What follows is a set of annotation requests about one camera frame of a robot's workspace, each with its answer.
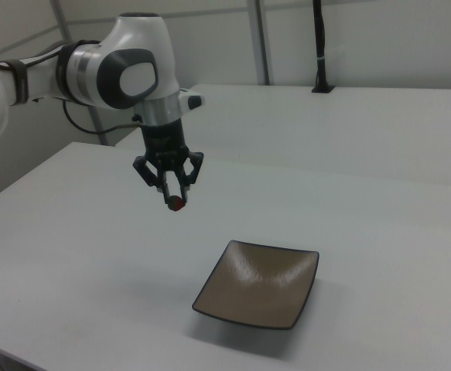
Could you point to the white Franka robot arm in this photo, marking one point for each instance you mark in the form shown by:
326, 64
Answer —
140, 38

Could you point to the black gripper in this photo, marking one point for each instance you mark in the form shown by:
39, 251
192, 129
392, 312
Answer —
164, 139

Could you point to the black pole with base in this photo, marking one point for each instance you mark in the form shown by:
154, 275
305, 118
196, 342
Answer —
320, 42

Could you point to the red toy strawberry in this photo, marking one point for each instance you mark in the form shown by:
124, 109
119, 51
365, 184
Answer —
177, 206

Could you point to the square brown ceramic plate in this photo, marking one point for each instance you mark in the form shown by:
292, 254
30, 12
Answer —
256, 290

